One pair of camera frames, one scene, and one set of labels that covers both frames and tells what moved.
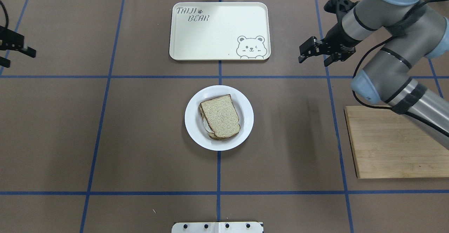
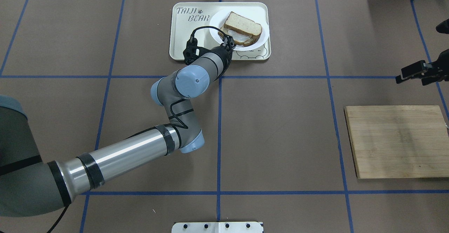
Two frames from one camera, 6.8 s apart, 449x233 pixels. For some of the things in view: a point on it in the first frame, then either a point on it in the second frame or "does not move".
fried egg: [207, 127] → [237, 37]
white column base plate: [218, 227] does not move
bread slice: [221, 116] → [238, 22]
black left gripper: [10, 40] → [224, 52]
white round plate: [219, 118] → [219, 18]
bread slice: [212, 135] → [254, 38]
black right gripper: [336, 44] → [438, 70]
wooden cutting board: [386, 143] does not move
